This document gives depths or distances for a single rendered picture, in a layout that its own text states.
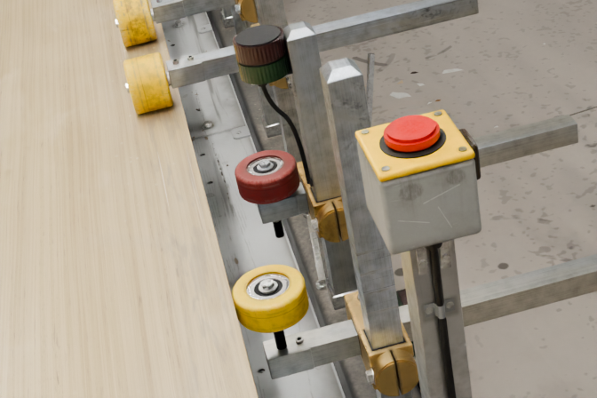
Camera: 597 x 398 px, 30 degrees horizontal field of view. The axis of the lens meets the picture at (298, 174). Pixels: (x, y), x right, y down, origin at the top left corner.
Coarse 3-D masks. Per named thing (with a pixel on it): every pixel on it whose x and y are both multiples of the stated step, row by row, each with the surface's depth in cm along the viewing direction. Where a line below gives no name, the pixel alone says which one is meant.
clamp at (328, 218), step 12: (300, 168) 147; (300, 180) 146; (312, 192) 142; (312, 204) 139; (324, 204) 139; (336, 204) 138; (312, 216) 143; (324, 216) 138; (336, 216) 140; (324, 228) 138; (336, 228) 139; (336, 240) 140
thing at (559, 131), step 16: (512, 128) 149; (528, 128) 148; (544, 128) 147; (560, 128) 147; (576, 128) 147; (480, 144) 147; (496, 144) 146; (512, 144) 146; (528, 144) 147; (544, 144) 147; (560, 144) 148; (480, 160) 147; (496, 160) 147; (304, 192) 144; (272, 208) 144; (288, 208) 144; (304, 208) 145
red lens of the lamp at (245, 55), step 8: (280, 40) 128; (240, 48) 127; (248, 48) 127; (256, 48) 126; (264, 48) 127; (272, 48) 127; (280, 48) 128; (240, 56) 128; (248, 56) 127; (256, 56) 127; (264, 56) 127; (272, 56) 127; (280, 56) 128; (248, 64) 128; (256, 64) 128
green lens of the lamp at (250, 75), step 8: (240, 64) 129; (272, 64) 128; (280, 64) 128; (288, 64) 130; (240, 72) 130; (248, 72) 129; (256, 72) 128; (264, 72) 128; (272, 72) 128; (280, 72) 129; (288, 72) 130; (248, 80) 129; (256, 80) 129; (264, 80) 129; (272, 80) 129
